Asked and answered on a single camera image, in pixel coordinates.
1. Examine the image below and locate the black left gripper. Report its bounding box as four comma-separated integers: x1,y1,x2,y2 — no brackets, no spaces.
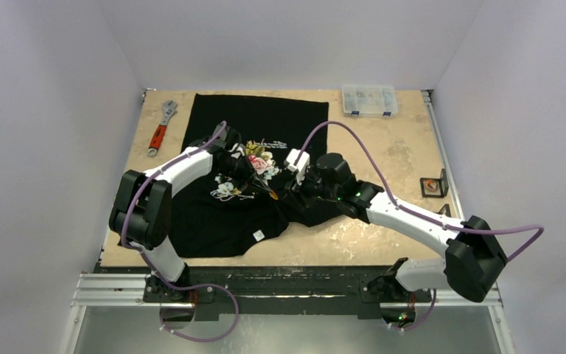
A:
216,154,271,194

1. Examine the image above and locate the black floral print t-shirt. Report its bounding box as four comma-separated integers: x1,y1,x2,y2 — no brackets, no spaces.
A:
169,94,340,259

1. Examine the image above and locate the orange yellow round brooch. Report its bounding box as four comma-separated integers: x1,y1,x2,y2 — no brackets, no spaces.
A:
269,190,279,201

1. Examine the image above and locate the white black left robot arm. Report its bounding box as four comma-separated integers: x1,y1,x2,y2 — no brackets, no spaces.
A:
108,121,278,302

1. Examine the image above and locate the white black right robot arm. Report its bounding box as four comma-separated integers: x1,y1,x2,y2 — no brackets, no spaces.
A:
284,149,508,302

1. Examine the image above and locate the clear plastic organizer box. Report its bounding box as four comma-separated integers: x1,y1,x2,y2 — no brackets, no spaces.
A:
341,84,399,117

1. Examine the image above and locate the black open display case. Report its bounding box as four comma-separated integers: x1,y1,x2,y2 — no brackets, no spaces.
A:
419,168,449,198

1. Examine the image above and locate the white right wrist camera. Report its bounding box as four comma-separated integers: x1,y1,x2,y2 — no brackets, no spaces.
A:
284,149,310,185

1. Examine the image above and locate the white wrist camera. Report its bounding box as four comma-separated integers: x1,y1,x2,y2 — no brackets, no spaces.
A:
228,143,246,159
284,149,310,185

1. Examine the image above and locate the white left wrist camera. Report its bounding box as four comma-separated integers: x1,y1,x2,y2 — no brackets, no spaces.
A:
228,143,246,159

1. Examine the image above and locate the red handled adjustable wrench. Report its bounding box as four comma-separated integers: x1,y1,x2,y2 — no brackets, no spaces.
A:
147,100,178,157

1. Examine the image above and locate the aluminium black mounting rail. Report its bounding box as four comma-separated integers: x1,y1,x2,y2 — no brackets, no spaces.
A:
70,263,503,324

